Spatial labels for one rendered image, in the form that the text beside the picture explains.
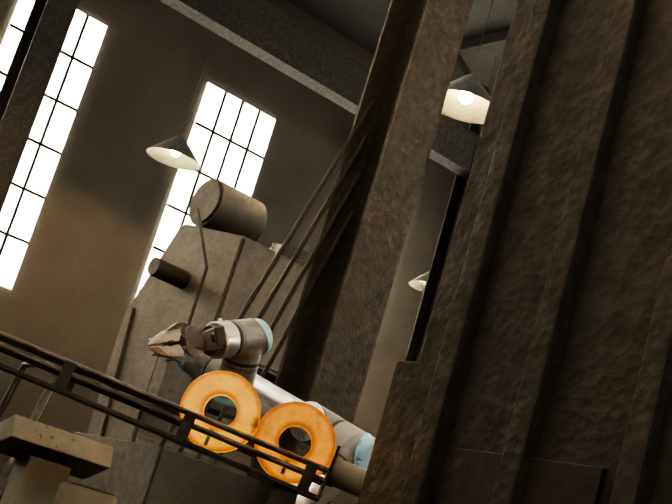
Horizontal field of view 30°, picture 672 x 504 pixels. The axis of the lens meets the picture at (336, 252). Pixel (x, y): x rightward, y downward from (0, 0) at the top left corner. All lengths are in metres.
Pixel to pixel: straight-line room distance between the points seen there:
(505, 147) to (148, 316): 6.47
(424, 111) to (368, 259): 0.79
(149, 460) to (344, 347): 1.00
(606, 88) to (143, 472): 3.83
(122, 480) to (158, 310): 2.88
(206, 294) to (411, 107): 2.58
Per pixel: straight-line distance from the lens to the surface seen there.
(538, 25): 2.27
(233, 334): 2.97
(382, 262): 5.81
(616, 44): 2.11
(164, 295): 8.45
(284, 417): 2.41
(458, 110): 10.35
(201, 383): 2.41
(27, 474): 2.71
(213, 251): 8.19
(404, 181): 5.92
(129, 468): 5.69
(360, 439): 3.49
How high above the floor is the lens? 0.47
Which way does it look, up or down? 14 degrees up
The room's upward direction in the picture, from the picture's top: 17 degrees clockwise
